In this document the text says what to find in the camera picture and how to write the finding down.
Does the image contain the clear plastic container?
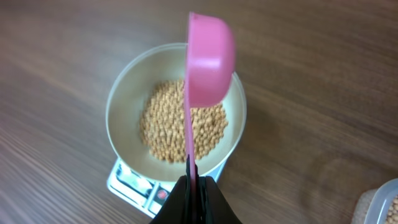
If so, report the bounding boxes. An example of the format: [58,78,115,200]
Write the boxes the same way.
[351,179,397,224]

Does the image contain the pink plastic measuring scoop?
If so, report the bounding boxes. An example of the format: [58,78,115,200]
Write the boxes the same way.
[183,12,236,186]

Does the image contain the white bowl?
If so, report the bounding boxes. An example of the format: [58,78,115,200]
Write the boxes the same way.
[104,42,248,183]

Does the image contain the soybeans in bowl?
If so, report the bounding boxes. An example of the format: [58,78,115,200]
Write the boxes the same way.
[139,80,228,163]

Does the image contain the white digital kitchen scale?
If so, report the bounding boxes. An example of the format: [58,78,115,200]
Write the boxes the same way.
[108,159,226,223]

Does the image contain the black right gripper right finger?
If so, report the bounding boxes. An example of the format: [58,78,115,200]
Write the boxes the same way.
[198,176,242,224]

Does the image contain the soybeans pile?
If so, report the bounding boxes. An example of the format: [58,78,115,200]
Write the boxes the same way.
[385,195,398,224]

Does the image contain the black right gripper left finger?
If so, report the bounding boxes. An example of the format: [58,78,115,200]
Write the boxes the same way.
[150,175,190,224]

